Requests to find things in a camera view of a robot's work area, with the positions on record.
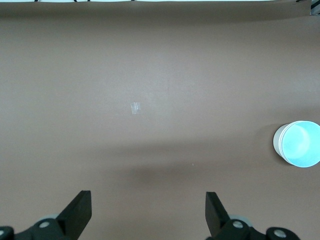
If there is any light blue plastic bowl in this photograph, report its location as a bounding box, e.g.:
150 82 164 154
281 120 320 168

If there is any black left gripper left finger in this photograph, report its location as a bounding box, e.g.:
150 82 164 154
0 190 92 240

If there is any white plastic bowl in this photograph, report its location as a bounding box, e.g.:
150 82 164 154
271 122 300 163

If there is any clear tape piece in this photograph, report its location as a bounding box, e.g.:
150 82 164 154
130 101 141 115

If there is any brown table cover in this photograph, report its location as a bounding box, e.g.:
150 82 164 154
0 1 320 240

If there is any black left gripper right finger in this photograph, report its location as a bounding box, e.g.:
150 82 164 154
205 191 301 240

